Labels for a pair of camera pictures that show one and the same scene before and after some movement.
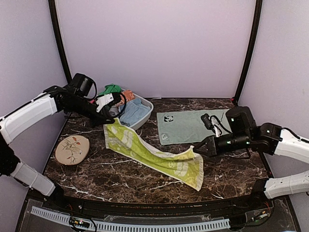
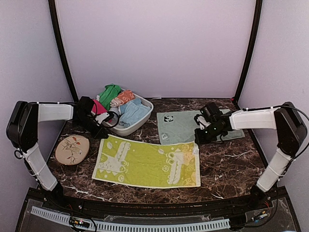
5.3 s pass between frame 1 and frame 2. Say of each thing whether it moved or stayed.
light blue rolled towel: stayed
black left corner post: stayed
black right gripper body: moved
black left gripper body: moved
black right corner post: stayed
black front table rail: stayed
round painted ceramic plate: stayed
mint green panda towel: stayed
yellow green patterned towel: moved
